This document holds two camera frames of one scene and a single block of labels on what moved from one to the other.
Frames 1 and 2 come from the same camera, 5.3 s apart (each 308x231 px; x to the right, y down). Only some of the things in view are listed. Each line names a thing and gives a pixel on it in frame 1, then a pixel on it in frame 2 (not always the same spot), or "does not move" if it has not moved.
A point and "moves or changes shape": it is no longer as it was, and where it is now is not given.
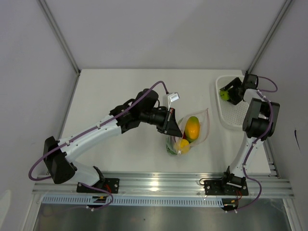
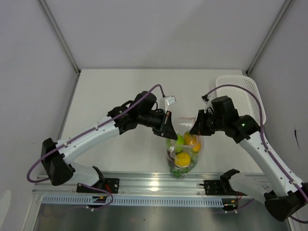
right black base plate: [220, 187] does not move
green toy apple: [224, 95] -> [180, 143]
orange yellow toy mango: [192, 129] moves or changes shape
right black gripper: [233, 99] -> [198, 128]
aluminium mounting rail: [176, 183] does not move
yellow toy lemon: [183, 145] -> [182, 159]
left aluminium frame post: [45, 9] does not move
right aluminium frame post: [283, 10] does not move
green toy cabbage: [170, 146] -> [178, 172]
